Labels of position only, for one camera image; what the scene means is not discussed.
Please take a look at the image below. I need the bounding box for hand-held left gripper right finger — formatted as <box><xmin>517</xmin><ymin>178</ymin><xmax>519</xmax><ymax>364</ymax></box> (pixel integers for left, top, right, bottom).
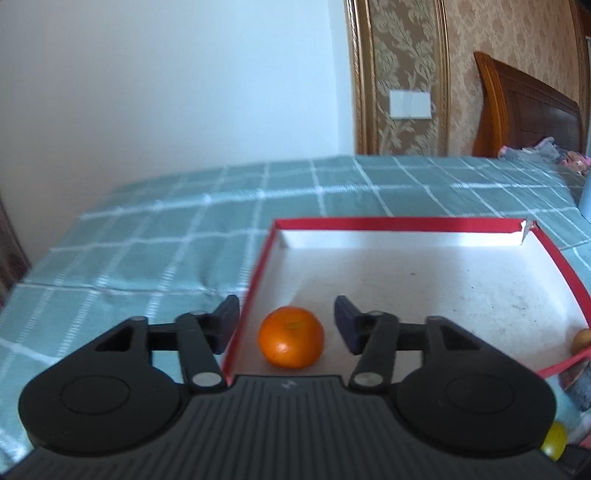
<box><xmin>333</xmin><ymin>295</ymin><xmax>485</xmax><ymax>393</ymax></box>

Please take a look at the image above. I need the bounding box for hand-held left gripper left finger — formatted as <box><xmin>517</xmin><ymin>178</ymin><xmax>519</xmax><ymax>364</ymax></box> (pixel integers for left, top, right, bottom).
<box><xmin>95</xmin><ymin>294</ymin><xmax>242</xmax><ymax>391</ymax></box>

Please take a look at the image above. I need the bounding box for orange mandarin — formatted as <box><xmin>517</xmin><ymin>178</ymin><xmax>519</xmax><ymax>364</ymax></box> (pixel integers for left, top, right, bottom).
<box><xmin>257</xmin><ymin>305</ymin><xmax>325</xmax><ymax>369</ymax></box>

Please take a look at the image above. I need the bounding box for red and white box lid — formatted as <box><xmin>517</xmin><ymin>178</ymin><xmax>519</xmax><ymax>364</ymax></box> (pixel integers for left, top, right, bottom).
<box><xmin>222</xmin><ymin>217</ymin><xmax>591</xmax><ymax>378</ymax></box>

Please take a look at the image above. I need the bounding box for green checked bed sheet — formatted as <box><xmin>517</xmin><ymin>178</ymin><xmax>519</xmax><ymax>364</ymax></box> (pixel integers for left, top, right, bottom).
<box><xmin>0</xmin><ymin>154</ymin><xmax>591</xmax><ymax>467</ymax></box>

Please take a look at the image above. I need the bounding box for dark brown cloth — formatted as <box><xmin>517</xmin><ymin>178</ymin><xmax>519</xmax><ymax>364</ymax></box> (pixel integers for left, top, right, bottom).
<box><xmin>0</xmin><ymin>194</ymin><xmax>31</xmax><ymax>308</ymax></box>

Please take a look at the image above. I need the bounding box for yellow round fruit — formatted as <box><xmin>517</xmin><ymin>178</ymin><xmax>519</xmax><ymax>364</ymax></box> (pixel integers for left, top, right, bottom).
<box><xmin>540</xmin><ymin>421</ymin><xmax>568</xmax><ymax>461</ymax></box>

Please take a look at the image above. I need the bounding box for pile of pink grey clothes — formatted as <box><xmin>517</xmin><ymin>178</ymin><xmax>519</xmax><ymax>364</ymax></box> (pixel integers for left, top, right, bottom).
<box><xmin>498</xmin><ymin>137</ymin><xmax>591</xmax><ymax>176</ymax></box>

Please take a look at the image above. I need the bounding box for wooden headboard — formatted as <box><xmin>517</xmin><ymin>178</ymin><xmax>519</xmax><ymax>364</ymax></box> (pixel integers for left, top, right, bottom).
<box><xmin>472</xmin><ymin>52</ymin><xmax>583</xmax><ymax>158</ymax></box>

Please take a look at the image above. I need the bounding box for white wall switch plate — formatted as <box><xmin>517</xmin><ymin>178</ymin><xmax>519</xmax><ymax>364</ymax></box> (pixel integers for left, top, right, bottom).
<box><xmin>389</xmin><ymin>90</ymin><xmax>433</xmax><ymax>120</ymax></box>

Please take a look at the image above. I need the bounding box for gold ornate wall frame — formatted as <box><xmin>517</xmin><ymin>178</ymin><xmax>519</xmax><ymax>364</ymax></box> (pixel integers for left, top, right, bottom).
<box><xmin>345</xmin><ymin>0</ymin><xmax>451</xmax><ymax>157</ymax></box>

